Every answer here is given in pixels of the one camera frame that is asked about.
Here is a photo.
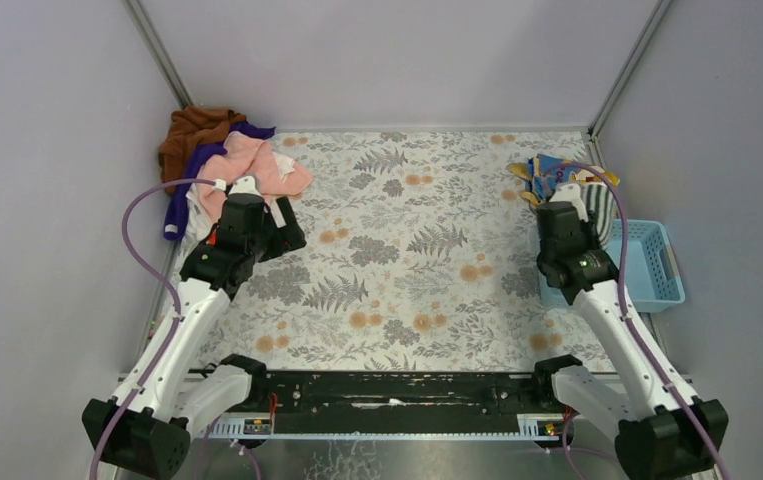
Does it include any green white striped towel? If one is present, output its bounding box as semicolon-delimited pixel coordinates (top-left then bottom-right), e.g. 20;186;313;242
582;182;616;247

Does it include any pink towel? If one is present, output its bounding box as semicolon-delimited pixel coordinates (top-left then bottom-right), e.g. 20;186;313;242
198;132;313;204

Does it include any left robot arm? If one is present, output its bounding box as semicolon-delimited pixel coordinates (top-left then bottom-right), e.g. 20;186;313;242
82;193;307;479

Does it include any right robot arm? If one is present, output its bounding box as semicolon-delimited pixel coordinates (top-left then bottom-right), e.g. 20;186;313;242
532;201;729;479

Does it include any blue yellow cartoon towel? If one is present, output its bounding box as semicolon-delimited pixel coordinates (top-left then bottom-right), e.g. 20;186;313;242
507;154;620;207

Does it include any light blue plastic basket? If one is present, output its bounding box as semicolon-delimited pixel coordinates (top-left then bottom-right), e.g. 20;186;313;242
539;219;685;314

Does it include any purple towel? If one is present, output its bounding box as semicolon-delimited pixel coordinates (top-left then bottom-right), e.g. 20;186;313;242
163;121;276;241

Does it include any brown towel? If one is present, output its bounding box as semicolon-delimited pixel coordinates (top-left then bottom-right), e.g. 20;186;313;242
157;106;247;183

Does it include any floral table cloth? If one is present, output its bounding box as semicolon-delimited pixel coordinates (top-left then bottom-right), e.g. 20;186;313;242
193;131;613;374

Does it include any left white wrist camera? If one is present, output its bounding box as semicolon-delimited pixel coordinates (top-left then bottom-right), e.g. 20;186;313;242
213;174;287;227

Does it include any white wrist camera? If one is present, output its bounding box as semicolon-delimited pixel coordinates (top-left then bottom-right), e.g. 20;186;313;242
548;183;589;222
213;174;287;227

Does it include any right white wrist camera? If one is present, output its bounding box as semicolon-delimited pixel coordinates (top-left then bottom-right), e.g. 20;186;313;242
548;183;589;222

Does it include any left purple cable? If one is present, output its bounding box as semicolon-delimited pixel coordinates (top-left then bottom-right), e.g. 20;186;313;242
88;178;263;480

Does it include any purple cable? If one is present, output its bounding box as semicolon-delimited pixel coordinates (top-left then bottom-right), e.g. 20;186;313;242
543;162;733;480
88;178;263;480

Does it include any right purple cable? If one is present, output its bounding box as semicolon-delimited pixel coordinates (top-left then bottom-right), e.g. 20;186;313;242
543;162;733;480

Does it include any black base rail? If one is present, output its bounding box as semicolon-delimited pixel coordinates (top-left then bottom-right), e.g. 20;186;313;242
215;370;573;441

